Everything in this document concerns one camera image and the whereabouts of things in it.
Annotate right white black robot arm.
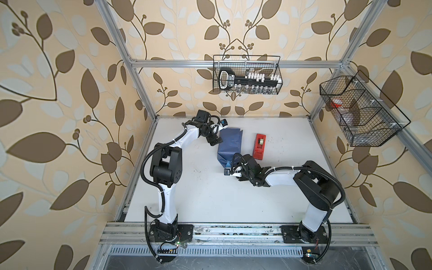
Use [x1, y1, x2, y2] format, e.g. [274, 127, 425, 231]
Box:
[224, 153, 346, 243]

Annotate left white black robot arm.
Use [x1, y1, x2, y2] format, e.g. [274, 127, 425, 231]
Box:
[140, 110, 228, 241]

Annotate black socket wrench set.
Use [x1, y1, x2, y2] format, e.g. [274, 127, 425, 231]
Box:
[216, 67, 283, 92]

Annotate red capped clear container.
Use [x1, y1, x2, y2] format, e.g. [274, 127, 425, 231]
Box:
[329, 99, 344, 109]

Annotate aluminium front rail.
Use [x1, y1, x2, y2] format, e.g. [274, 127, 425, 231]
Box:
[98, 222, 379, 247]

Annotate light blue wrapping paper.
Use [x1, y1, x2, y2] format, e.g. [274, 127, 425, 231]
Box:
[217, 128, 243, 168]

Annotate black wire basket wall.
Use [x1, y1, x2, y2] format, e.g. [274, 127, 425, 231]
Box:
[212, 54, 283, 95]
[319, 70, 411, 147]

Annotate black wire basket back wall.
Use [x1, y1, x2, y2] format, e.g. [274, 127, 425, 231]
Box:
[212, 54, 283, 95]

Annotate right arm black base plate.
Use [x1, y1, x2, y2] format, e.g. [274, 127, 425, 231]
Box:
[280, 225, 329, 245]

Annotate black wire basket right wall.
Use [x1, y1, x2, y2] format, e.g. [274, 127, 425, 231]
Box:
[319, 70, 411, 147]

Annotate red tape dispenser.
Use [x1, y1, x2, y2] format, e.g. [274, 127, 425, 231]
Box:
[253, 134, 266, 160]

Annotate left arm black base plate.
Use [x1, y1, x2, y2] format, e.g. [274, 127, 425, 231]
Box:
[150, 224, 194, 243]

